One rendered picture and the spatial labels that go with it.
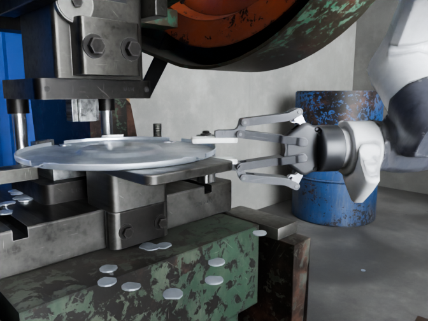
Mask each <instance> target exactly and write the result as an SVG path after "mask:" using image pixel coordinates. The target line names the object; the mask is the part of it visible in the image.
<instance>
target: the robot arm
mask: <svg viewBox="0 0 428 321"><path fill-rule="evenodd" d="M367 73H368V75H369V79H370V82H371V85H372V86H373V88H374V89H375V91H376V92H377V93H378V95H379V97H380V99H381V100H382V102H383V104H384V106H385V107H386V109H387V111H388V112H387V115H386V116H385V118H384V119H383V120H382V121H377V120H360V121H344V120H342V121H340V122H339V123H338V125H311V124H310V123H307V122H305V121H304V118H303V116H302V114H303V110H302V109H301V108H292V109H290V110H288V111H286V112H284V113H275V114H269V115H259V116H252V117H243V118H240V119H239V120H238V124H237V126H236V128H235V129H217V130H215V131H214V136H192V137H191V142H192V143H193V144H194V143H237V142H238V139H237V138H243V139H253V140H259V141H269V142H275V143H281V145H282V150H281V153H280V154H276V155H271V156H266V157H258V158H253V159H245V160H237V159H236V158H235V157H234V156H231V157H215V158H219V159H227V160H230V161H232V170H231V171H236V172H237V175H238V178H239V179H240V180H241V181H242V182H248V183H263V184H271V185H286V186H288V187H290V188H292V189H294V190H298V189H299V188H300V184H299V182H300V181H301V178H302V177H303V175H307V174H309V173H311V172H324V171H339V172H340V173H341V174H342V175H343V180H344V182H345V185H346V188H347V191H348V193H349V196H350V199H351V200H352V201H353V202H354V203H363V202H364V201H365V199H366V198H367V197H368V196H369V195H370V194H371V193H372V191H374V189H375V187H376V186H377V184H378V183H379V181H380V171H387V172H390V173H412V172H419V171H425V170H428V0H399V2H398V5H397V8H396V10H395V13H394V16H393V18H392V21H391V23H390V26H389V29H388V31H387V33H386V36H385V37H384V39H383V41H382V42H381V44H380V46H379V47H378V49H377V51H376V52H375V53H374V55H373V57H372V58H371V60H370V62H369V65H368V67H367ZM286 121H289V122H291V123H297V124H298V125H296V126H295V127H294V128H292V129H291V130H290V131H289V132H287V133H285V134H275V133H269V132H259V131H249V130H245V129H246V127H247V126H251V125H261V124H272V123H277V122H286ZM277 165H281V166H282V165H288V166H289V167H290V168H292V169H293V170H294V171H296V173H294V174H288V175H287V176H283V175H273V174H265V173H251V172H245V170H249V169H257V168H265V167H269V166H277Z"/></svg>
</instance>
